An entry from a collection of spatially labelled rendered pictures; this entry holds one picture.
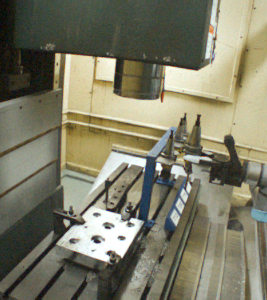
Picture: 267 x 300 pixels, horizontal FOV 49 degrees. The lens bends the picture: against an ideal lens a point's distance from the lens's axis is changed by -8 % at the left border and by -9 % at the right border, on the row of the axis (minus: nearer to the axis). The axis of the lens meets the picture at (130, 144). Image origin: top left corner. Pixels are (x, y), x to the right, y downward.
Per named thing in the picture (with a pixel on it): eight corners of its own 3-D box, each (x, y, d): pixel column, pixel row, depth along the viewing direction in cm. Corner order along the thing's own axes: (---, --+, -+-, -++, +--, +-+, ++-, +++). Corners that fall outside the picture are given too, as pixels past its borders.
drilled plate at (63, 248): (142, 231, 122) (144, 221, 120) (116, 276, 96) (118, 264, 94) (90, 215, 128) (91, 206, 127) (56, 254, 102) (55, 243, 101)
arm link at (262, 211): (267, 209, 105) (276, 183, 101) (273, 226, 94) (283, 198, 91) (247, 205, 106) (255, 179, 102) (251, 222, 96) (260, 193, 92)
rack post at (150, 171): (154, 222, 136) (164, 162, 126) (151, 228, 131) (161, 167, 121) (133, 217, 138) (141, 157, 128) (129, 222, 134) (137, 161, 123)
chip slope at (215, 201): (227, 207, 208) (235, 175, 199) (219, 272, 145) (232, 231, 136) (109, 180, 232) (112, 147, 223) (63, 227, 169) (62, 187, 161)
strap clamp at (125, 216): (135, 223, 134) (139, 194, 129) (125, 239, 122) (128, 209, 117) (128, 221, 135) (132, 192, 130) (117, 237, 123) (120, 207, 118)
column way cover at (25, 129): (59, 190, 154) (62, 88, 136) (-1, 239, 111) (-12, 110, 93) (51, 187, 155) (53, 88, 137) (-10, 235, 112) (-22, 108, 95)
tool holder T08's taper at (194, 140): (189, 141, 102) (192, 122, 100) (201, 144, 100) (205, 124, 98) (185, 145, 98) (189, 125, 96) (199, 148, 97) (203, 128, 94)
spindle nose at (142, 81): (124, 88, 110) (127, 55, 106) (166, 96, 105) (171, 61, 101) (103, 94, 96) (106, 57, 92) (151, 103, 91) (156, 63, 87)
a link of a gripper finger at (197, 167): (181, 174, 97) (209, 177, 97) (184, 157, 95) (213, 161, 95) (181, 170, 100) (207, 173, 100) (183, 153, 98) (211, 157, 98)
